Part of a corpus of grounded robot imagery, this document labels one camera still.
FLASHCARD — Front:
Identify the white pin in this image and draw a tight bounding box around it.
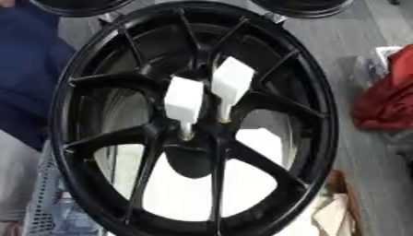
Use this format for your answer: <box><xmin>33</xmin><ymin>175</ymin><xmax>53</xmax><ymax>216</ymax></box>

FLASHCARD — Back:
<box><xmin>162</xmin><ymin>76</ymin><xmax>207</xmax><ymax>141</ymax></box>
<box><xmin>209</xmin><ymin>55</ymin><xmax>257</xmax><ymax>124</ymax></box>

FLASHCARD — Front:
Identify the black spoked wheel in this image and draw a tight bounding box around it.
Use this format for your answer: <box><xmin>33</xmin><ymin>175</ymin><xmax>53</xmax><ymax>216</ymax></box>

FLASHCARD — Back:
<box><xmin>46</xmin><ymin>0</ymin><xmax>341</xmax><ymax>236</ymax></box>

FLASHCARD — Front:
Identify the black round wheel rim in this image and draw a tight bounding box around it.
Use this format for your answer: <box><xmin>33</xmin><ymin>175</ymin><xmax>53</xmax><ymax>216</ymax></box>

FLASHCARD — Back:
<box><xmin>246</xmin><ymin>0</ymin><xmax>357</xmax><ymax>19</ymax></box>
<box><xmin>27</xmin><ymin>0</ymin><xmax>136</xmax><ymax>18</ymax></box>

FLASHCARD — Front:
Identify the brown cardboard box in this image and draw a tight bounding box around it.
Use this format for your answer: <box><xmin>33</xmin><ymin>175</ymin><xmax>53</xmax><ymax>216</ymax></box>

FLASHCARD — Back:
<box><xmin>311</xmin><ymin>169</ymin><xmax>365</xmax><ymax>236</ymax></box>

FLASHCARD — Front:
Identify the white plastic bag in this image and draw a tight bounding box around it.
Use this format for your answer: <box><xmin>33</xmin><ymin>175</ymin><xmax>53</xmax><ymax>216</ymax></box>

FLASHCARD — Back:
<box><xmin>351</xmin><ymin>45</ymin><xmax>406</xmax><ymax>90</ymax></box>

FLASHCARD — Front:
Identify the grey perforated plastic crate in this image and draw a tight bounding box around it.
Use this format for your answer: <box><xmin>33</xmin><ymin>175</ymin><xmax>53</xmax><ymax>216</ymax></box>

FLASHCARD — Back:
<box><xmin>20</xmin><ymin>140</ymin><xmax>110</xmax><ymax>236</ymax></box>

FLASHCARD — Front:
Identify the red bag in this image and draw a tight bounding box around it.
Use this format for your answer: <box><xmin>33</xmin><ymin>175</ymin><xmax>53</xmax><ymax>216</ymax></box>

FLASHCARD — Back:
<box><xmin>351</xmin><ymin>44</ymin><xmax>413</xmax><ymax>131</ymax></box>

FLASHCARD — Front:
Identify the person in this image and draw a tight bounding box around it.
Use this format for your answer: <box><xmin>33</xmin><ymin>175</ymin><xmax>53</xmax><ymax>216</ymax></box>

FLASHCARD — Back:
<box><xmin>0</xmin><ymin>0</ymin><xmax>77</xmax><ymax>236</ymax></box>

